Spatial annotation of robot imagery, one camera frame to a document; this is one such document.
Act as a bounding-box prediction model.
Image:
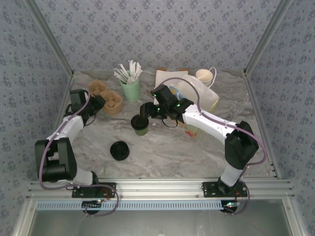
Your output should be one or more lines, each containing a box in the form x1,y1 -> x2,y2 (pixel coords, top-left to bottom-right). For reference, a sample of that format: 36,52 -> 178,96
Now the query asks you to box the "black coffee cup lid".
130,115 -> 150,130

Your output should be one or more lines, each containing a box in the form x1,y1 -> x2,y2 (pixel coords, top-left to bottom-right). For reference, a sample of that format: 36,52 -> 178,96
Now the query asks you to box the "olive green paper coffee cup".
134,125 -> 149,137

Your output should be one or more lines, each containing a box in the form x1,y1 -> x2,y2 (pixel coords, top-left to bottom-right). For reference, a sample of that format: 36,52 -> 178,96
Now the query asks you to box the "colourful paper gift bag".
169,67 -> 221,140

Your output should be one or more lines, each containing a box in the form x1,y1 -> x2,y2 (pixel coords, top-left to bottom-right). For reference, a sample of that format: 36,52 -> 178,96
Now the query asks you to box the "stack of white paper cups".
195,69 -> 213,87

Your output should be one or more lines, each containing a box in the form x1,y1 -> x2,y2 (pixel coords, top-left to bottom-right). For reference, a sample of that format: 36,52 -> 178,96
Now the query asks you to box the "mint green cup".
120,77 -> 141,103

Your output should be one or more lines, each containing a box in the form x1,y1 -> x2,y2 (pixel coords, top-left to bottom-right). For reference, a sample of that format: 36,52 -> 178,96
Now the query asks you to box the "white napkin stack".
154,70 -> 189,87

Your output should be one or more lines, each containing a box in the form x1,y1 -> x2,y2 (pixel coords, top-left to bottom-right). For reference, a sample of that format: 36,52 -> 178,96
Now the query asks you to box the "small black controller board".
222,201 -> 241,212
82,200 -> 103,210

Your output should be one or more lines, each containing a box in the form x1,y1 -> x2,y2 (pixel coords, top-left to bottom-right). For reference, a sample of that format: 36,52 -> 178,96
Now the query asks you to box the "grey metal panel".
29,200 -> 293,236

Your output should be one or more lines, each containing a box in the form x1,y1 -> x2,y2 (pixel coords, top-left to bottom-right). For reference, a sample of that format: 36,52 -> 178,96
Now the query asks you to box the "aluminium table side rail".
243,71 -> 282,179
36,71 -> 75,182

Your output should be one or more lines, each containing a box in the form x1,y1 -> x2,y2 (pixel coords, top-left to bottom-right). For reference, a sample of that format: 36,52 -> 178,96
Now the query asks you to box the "aluminium frame post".
242,0 -> 295,77
23,0 -> 75,77

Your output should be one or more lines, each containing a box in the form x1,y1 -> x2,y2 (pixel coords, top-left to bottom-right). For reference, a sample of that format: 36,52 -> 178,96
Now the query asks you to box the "aluminium frame rail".
27,178 -> 295,199

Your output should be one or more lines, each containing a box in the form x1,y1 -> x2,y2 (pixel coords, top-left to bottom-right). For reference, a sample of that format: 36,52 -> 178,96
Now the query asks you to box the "grey slotted cable duct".
36,199 -> 249,211

